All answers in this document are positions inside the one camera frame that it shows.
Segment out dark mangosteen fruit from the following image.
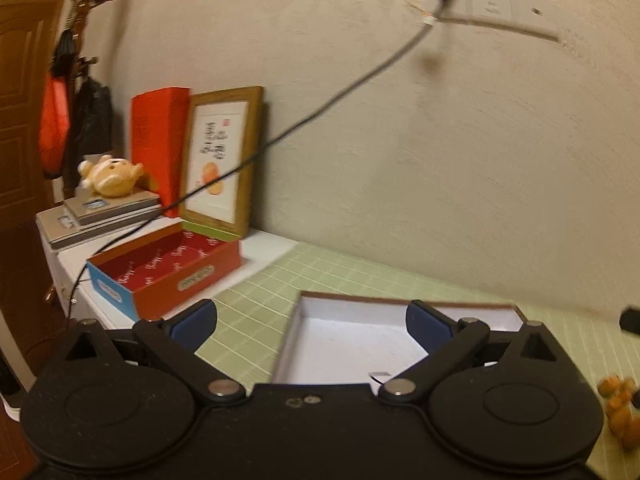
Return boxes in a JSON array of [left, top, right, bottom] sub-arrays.
[[631, 389, 640, 411]]

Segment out small carrot chunk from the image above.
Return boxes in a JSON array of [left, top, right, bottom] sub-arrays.
[[604, 389, 632, 417]]

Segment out yellow-green longan fruit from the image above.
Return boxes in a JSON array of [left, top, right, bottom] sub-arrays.
[[622, 377, 637, 393]]

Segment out large carrot chunk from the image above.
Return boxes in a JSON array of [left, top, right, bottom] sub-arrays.
[[598, 375, 622, 398]]

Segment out red open tray box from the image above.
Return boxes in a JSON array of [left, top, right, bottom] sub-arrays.
[[88, 221, 242, 321]]

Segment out green checkered tablecloth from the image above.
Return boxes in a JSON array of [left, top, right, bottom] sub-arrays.
[[194, 242, 640, 480]]

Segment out small orange fruit piece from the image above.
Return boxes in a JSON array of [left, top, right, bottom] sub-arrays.
[[608, 406, 632, 437]]

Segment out large orange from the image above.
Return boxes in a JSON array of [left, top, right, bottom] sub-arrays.
[[620, 418, 640, 452]]

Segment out brown cardboard box lid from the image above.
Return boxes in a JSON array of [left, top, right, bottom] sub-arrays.
[[270, 292, 525, 389]]

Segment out grey book stack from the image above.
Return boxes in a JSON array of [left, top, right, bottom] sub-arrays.
[[36, 188, 162, 250]]

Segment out plush bear toy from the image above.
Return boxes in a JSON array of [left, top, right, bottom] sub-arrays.
[[78, 155, 144, 198]]

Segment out red gift box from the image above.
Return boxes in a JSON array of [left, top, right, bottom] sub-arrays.
[[130, 87, 190, 207]]

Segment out coat rack with clothes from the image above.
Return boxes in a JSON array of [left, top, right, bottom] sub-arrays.
[[38, 0, 113, 180]]

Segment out wooden door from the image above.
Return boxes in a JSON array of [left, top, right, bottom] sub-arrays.
[[0, 0, 68, 376]]

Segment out wooden picture frame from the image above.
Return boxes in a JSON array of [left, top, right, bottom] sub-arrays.
[[179, 86, 264, 237]]

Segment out white wall socket panel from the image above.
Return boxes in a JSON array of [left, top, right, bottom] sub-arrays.
[[440, 0, 561, 41]]

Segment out black power cable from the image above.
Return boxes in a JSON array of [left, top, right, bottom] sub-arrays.
[[66, 0, 455, 321]]

